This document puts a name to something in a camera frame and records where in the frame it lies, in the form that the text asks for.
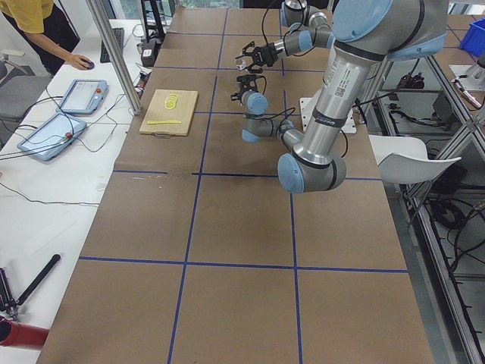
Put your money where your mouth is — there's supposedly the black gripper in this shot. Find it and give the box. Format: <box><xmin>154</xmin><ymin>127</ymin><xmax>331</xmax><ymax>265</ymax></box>
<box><xmin>242</xmin><ymin>42</ymin><xmax>278</xmax><ymax>71</ymax></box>
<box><xmin>230</xmin><ymin>63</ymin><xmax>265</xmax><ymax>101</ymax></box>

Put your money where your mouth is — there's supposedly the clear glass measuring cup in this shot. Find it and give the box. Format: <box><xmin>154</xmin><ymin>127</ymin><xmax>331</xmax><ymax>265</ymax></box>
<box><xmin>235</xmin><ymin>58</ymin><xmax>246</xmax><ymax>71</ymax></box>

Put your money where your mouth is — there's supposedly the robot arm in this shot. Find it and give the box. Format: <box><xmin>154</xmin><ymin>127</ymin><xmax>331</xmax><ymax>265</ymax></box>
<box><xmin>251</xmin><ymin>1</ymin><xmax>448</xmax><ymax>193</ymax></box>
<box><xmin>230</xmin><ymin>74</ymin><xmax>301</xmax><ymax>153</ymax></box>

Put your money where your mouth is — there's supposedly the bamboo cutting board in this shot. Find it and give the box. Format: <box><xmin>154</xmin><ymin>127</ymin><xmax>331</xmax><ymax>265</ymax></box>
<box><xmin>139</xmin><ymin>89</ymin><xmax>199</xmax><ymax>137</ymax></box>

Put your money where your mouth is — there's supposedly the yellow plastic knife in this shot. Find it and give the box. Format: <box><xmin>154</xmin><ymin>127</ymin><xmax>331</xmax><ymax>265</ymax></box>
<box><xmin>146</xmin><ymin>119</ymin><xmax>182</xmax><ymax>125</ymax></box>

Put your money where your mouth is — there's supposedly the upper blue teach pendant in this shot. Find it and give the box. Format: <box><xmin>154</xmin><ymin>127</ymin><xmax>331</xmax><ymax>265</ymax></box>
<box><xmin>56</xmin><ymin>79</ymin><xmax>108</xmax><ymax>117</ymax></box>

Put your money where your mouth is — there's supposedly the blue teach pendant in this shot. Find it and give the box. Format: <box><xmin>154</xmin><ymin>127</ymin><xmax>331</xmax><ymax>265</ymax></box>
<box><xmin>17</xmin><ymin>112</ymin><xmax>87</xmax><ymax>162</ymax></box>
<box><xmin>56</xmin><ymin>79</ymin><xmax>108</xmax><ymax>117</ymax></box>

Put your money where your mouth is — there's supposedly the white plastic chair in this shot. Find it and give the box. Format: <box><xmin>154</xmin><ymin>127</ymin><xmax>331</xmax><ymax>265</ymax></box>
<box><xmin>369</xmin><ymin>135</ymin><xmax>462</xmax><ymax>184</ymax></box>

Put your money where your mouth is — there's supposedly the lower blue teach pendant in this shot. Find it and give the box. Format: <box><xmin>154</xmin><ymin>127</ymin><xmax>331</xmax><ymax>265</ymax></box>
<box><xmin>17</xmin><ymin>112</ymin><xmax>87</xmax><ymax>162</ymax></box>

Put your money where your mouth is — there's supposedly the person in yellow shirt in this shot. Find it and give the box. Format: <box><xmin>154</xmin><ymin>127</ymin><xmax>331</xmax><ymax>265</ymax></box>
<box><xmin>1</xmin><ymin>1</ymin><xmax>93</xmax><ymax>75</ymax></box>

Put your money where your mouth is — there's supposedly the blue storage bin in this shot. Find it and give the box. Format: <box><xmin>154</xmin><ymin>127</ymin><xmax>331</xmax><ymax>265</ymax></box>
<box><xmin>459</xmin><ymin>18</ymin><xmax>485</xmax><ymax>57</ymax></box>

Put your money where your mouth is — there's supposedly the aluminium frame post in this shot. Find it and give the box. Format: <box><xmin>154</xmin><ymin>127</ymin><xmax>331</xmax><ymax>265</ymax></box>
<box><xmin>86</xmin><ymin>0</ymin><xmax>142</xmax><ymax>115</ymax></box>

